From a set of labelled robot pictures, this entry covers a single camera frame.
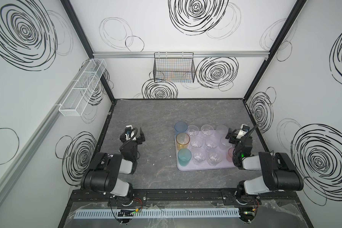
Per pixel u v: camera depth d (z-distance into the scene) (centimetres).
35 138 54
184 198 75
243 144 68
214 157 87
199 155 87
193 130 96
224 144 93
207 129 95
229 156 82
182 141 93
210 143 93
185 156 86
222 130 92
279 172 45
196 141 91
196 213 96
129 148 67
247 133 78
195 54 91
